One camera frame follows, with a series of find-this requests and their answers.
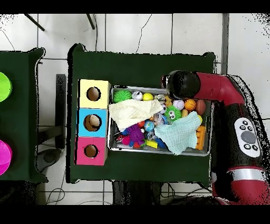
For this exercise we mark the wooden box three holes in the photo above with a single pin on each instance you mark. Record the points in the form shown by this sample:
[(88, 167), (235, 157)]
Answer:
[(92, 110)]

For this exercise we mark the pale yellow cloth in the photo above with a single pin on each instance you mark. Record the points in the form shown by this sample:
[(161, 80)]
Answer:
[(130, 112)]

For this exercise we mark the small silver can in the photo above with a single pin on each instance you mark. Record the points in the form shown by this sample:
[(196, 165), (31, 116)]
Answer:
[(137, 95)]

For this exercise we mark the yellow ball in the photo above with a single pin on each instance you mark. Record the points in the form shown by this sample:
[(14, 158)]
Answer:
[(148, 96)]

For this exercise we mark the plain green spiky ball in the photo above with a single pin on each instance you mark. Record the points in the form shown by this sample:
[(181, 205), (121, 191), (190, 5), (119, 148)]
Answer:
[(122, 96)]

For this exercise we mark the purple spiky toy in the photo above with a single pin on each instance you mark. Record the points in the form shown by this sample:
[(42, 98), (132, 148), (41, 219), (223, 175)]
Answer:
[(136, 134)]

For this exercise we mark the green spiky ball with eyes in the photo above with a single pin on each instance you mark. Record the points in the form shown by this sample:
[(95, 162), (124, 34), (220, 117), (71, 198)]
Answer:
[(173, 113)]

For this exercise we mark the white baseball toy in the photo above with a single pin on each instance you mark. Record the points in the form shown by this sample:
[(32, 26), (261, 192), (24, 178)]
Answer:
[(179, 105)]

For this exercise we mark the mint green cloth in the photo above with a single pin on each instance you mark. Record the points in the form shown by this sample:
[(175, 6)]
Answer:
[(179, 135)]

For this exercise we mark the orange basketball toy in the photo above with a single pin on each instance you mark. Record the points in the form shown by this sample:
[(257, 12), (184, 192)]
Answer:
[(190, 105)]

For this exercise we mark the brown rubber ball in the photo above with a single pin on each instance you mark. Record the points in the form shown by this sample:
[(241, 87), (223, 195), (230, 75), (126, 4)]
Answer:
[(201, 107)]

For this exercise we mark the black flat panel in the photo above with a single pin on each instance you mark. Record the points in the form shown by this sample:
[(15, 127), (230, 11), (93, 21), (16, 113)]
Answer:
[(60, 105)]

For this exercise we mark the black tripod leg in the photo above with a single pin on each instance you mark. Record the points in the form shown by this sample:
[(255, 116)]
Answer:
[(90, 21), (33, 22)]

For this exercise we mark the dark green side table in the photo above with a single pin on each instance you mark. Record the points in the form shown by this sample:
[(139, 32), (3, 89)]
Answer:
[(25, 105)]

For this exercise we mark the green round disc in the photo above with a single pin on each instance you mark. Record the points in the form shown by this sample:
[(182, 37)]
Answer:
[(3, 86)]

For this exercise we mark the magenta round disc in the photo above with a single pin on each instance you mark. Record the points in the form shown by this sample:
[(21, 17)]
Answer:
[(3, 156)]

